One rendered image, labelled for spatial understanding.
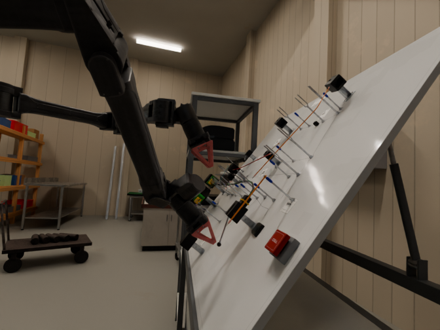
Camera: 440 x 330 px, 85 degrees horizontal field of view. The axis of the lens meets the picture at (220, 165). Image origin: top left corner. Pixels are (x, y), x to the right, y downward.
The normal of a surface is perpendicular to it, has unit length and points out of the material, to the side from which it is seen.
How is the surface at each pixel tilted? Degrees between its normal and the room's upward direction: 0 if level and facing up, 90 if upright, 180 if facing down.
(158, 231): 90
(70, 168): 90
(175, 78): 90
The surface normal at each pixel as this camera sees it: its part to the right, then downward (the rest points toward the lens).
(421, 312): -0.96, -0.07
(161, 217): 0.29, -0.05
